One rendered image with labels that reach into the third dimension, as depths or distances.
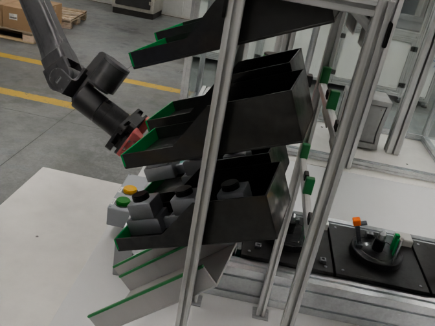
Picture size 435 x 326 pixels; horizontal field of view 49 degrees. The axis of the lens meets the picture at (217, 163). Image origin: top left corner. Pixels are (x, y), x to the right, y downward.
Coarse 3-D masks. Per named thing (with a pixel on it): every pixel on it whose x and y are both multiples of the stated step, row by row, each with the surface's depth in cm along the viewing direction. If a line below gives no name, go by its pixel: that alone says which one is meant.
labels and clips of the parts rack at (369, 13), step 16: (224, 0) 57; (288, 0) 56; (304, 0) 56; (320, 0) 56; (336, 0) 56; (352, 0) 55; (368, 0) 55; (224, 16) 57; (352, 16) 78; (368, 16) 61; (352, 32) 76; (320, 80) 91; (336, 96) 76; (336, 128) 68; (304, 144) 97; (304, 176) 89; (304, 192) 84
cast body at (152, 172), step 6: (174, 162) 98; (150, 168) 98; (156, 168) 97; (162, 168) 97; (168, 168) 97; (174, 168) 97; (180, 168) 98; (150, 174) 98; (156, 174) 98; (162, 174) 98; (168, 174) 97; (174, 174) 97; (150, 180) 99; (156, 180) 99
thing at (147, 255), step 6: (144, 252) 99; (150, 252) 99; (156, 252) 98; (162, 252) 98; (132, 258) 101; (138, 258) 100; (144, 258) 100; (150, 258) 99; (120, 264) 102; (126, 264) 102; (132, 264) 102; (138, 264) 101; (120, 270) 103; (126, 270) 103
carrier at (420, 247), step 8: (416, 248) 138; (424, 248) 139; (432, 248) 140; (416, 256) 135; (424, 256) 136; (432, 256) 136; (424, 264) 132; (432, 264) 133; (424, 272) 129; (432, 272) 129; (432, 280) 126; (432, 288) 123; (432, 296) 121
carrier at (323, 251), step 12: (288, 228) 130; (300, 228) 134; (288, 240) 128; (300, 240) 126; (324, 240) 135; (252, 252) 124; (264, 252) 125; (288, 252) 127; (300, 252) 128; (324, 252) 129; (288, 264) 122; (324, 264) 125
